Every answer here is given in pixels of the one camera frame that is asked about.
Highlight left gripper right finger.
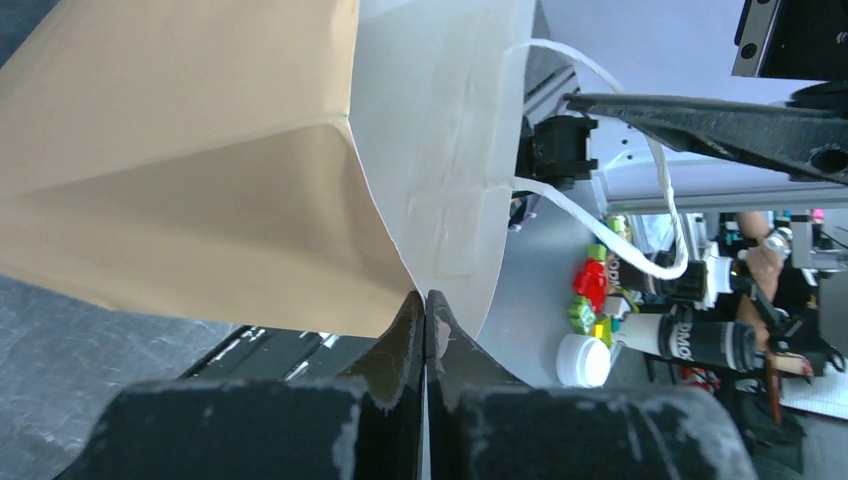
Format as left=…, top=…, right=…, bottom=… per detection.
left=425, top=290, right=756, bottom=479

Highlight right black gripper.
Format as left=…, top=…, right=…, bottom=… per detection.
left=565, top=0, right=847, bottom=186

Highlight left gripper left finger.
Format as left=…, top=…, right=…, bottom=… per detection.
left=63, top=292, right=425, bottom=479

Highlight brown paper bag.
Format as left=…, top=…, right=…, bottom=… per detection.
left=0, top=0, right=690, bottom=389

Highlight white plastic jar lid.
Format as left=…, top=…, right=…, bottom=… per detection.
left=555, top=334, right=611, bottom=388

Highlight colourful toy blocks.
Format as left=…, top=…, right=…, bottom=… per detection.
left=568, top=238, right=639, bottom=349

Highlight dark sleeved paper cup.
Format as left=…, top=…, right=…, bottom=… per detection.
left=613, top=309, right=758, bottom=372

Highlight person in background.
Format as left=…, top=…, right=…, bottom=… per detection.
left=715, top=211, right=847, bottom=461

